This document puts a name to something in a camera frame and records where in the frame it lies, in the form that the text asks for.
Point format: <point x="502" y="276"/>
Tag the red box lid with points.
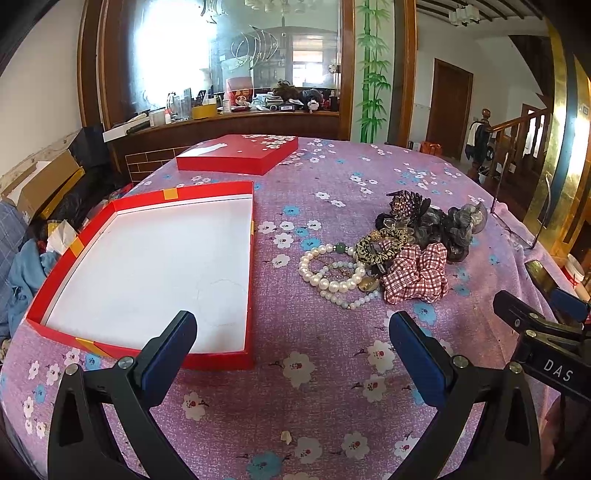
<point x="253" y="154"/>

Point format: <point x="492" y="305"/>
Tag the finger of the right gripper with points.
<point x="570" y="308"/>
<point x="521" y="317"/>

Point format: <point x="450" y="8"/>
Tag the grey organza scrunchie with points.
<point x="455" y="228"/>

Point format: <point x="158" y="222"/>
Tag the leopard print scrunchie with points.
<point x="378" y="249"/>

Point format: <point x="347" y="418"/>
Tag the red plaid scrunchie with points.
<point x="417" y="274"/>

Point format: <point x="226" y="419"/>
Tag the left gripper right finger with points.
<point x="506" y="443"/>

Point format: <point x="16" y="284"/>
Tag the cardboard box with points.
<point x="43" y="191"/>

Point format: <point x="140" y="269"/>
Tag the yellow box on counter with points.
<point x="203" y="111"/>

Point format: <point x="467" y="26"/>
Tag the purple floral bedspread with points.
<point x="327" y="398"/>

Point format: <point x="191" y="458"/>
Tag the black smartphone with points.
<point x="543" y="281"/>

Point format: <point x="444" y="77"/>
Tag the brown wooden door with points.
<point x="450" y="108"/>

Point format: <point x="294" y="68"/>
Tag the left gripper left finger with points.
<point x="81" y="443"/>

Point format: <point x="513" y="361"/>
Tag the red open gift box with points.
<point x="143" y="259"/>

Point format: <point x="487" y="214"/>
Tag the wooden staircase railing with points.
<point x="516" y="150"/>

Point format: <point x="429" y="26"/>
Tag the black flower hair clip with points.
<point x="406" y="210"/>

